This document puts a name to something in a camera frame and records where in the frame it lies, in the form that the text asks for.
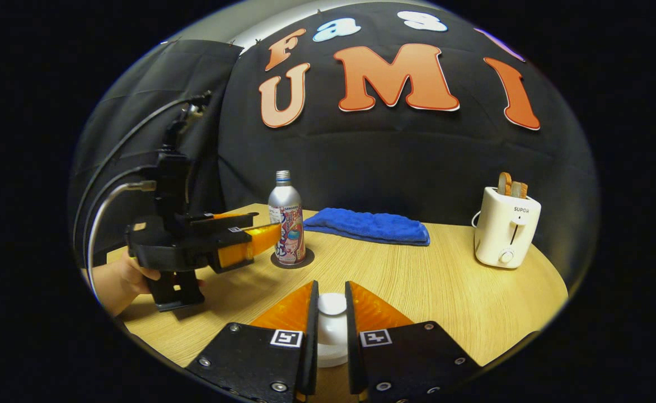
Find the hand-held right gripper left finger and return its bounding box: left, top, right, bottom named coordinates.
left=185, top=280, right=320, bottom=403

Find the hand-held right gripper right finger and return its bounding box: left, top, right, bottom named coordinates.
left=345, top=280, right=482, bottom=403

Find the black backdrop cloth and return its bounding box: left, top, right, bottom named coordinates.
left=68, top=2, right=600, bottom=292

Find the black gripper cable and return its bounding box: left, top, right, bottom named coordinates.
left=72, top=92, right=211, bottom=264

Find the silver water bottle red label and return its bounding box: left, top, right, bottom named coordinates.
left=268, top=170, right=307, bottom=265

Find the dark round coaster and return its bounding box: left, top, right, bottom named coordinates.
left=270, top=248, right=316, bottom=270

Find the white toaster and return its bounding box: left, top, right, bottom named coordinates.
left=474, top=186, right=542, bottom=269

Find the blue folded towel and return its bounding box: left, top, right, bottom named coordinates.
left=303, top=208, right=431, bottom=247

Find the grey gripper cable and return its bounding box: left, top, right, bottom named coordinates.
left=86, top=179, right=158, bottom=294

